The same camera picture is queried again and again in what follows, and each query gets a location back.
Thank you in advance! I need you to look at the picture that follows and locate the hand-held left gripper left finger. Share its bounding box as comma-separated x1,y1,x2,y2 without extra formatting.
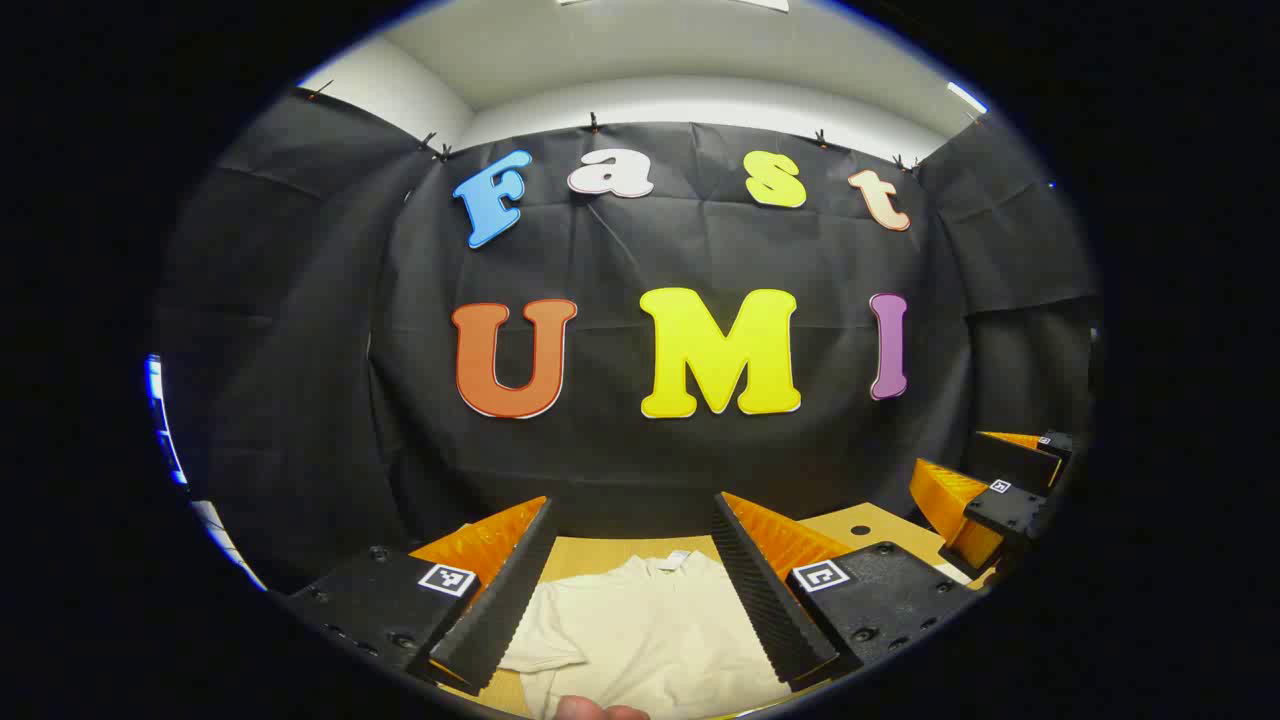
268,495,559,698

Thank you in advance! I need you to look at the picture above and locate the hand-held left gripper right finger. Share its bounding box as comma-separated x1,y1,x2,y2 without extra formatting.
712,491,986,693

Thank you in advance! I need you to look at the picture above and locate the cream white sweatshirt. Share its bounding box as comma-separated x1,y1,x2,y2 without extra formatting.
498,550,801,720

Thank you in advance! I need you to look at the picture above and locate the white side desk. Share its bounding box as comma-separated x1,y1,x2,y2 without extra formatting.
190,500,269,593

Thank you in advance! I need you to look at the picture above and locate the black backdrop cloth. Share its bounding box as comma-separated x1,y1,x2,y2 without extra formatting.
150,88,1101,591

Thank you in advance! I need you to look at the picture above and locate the computer monitor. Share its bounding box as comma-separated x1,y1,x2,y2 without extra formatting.
145,353,189,488

